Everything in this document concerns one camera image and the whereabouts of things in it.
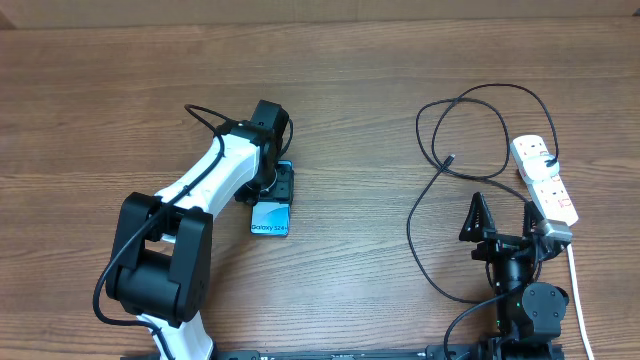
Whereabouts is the Samsung Galaxy smartphone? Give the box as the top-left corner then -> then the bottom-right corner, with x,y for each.
250,160 -> 295,237

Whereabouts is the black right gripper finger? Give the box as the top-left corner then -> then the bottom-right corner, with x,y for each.
459,192 -> 496,243
522,201 -> 544,237

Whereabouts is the white power strip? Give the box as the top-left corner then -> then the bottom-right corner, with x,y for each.
510,135 -> 579,226

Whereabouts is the black USB charging cable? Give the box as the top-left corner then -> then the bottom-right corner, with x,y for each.
405,83 -> 561,305

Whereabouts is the white USB charger adapter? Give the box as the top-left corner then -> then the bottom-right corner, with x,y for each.
522,154 -> 560,184

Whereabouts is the white power strip cord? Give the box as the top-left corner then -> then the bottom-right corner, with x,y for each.
565,242 -> 596,360

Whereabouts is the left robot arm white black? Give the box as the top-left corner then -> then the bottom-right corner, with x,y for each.
92,100 -> 294,360

